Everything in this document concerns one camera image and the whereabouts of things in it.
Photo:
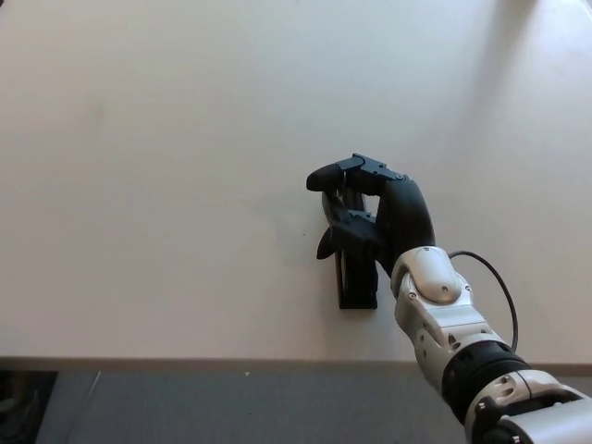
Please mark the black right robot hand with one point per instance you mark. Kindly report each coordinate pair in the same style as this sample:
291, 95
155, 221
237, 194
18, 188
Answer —
402, 217

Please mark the black desk stapler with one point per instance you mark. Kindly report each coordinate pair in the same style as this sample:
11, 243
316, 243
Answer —
357, 284

